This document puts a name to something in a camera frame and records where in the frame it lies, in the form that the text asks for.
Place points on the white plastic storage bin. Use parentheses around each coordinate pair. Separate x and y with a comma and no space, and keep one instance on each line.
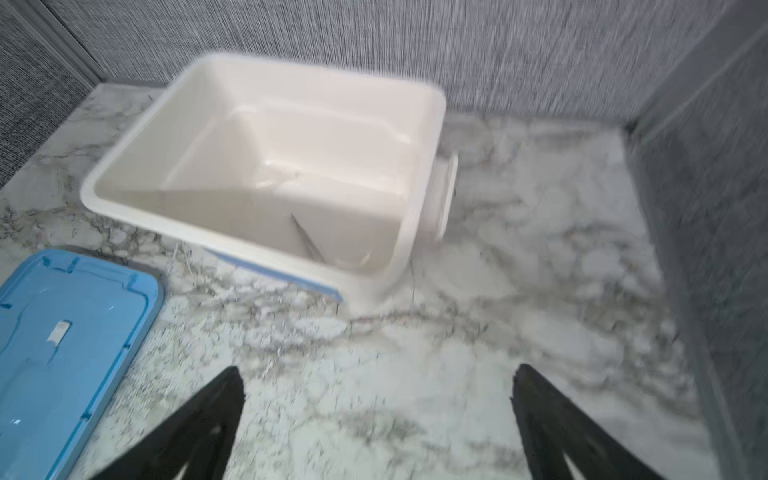
(236,144)

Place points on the clear glass stirring rod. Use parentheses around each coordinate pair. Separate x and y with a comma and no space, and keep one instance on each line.
(313,250)

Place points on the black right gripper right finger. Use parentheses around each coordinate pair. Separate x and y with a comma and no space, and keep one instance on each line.
(556,435)

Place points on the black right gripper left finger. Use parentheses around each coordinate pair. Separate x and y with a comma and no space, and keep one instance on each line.
(195,442)

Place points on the blue plastic bin lid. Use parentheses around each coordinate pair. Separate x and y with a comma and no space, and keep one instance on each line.
(71,325)

